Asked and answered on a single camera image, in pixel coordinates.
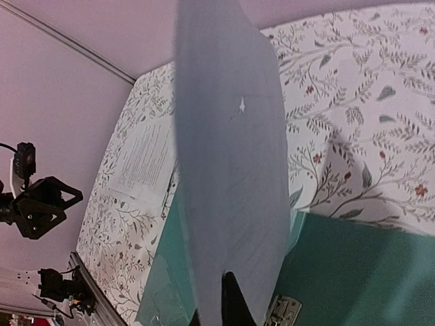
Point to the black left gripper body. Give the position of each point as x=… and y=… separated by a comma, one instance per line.
x=10, y=212

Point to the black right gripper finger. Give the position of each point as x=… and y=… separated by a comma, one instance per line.
x=233, y=310

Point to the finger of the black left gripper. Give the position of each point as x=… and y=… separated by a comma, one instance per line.
x=42, y=206

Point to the teal plastic folder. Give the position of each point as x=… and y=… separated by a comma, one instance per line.
x=342, y=273

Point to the white printed paper sheet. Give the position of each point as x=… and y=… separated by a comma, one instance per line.
x=233, y=155

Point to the metal folder clip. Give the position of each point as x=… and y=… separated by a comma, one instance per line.
x=284, y=311

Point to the white paper stack on mat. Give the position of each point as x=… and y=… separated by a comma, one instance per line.
x=146, y=161

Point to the floral patterned table mat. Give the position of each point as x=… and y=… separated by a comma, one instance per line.
x=358, y=94

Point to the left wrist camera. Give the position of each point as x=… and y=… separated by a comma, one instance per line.
x=24, y=163

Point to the aluminium front rail frame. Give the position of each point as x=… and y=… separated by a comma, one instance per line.
x=104, y=313

